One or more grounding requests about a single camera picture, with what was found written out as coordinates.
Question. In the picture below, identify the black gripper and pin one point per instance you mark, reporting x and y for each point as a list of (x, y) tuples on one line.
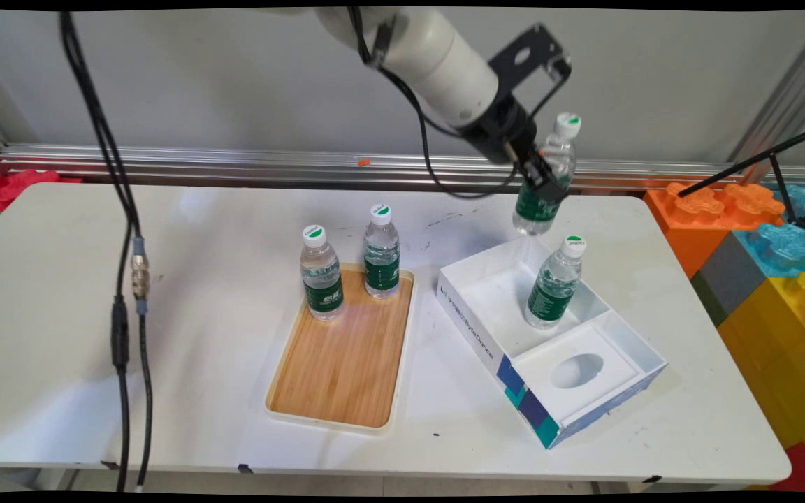
[(500, 133)]

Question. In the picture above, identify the water bottle green label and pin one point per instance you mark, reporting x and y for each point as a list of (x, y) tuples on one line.
[(534, 209), (321, 276), (382, 255), (553, 286)]

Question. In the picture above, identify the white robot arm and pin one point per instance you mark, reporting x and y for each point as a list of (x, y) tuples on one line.
[(437, 63)]

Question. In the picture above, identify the orange toy block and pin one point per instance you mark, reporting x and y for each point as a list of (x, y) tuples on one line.
[(689, 223)]

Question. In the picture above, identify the black tripod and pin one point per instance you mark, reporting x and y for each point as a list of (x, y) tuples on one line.
[(745, 166)]

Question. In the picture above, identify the grey toy block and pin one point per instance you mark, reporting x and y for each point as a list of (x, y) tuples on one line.
[(731, 276)]

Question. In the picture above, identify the white cardboard box blue print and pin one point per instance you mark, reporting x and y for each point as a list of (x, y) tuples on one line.
[(570, 402)]

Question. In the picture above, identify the blue toy block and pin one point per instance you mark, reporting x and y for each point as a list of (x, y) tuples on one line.
[(787, 248)]

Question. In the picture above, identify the wooden tray with cream rim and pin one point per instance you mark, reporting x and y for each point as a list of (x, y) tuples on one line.
[(346, 356)]

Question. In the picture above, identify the yellow toy block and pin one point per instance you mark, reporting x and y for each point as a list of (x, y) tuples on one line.
[(780, 363)]

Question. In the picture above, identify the red studded toy block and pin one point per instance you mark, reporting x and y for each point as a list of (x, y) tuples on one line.
[(22, 185)]

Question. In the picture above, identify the wrist camera with black bracket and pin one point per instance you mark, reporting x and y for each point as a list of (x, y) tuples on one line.
[(528, 56)]

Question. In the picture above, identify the slanted aluminium post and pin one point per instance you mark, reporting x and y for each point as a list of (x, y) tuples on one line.
[(790, 98)]

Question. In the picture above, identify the horizontal aluminium rail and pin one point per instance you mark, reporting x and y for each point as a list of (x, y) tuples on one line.
[(235, 164)]

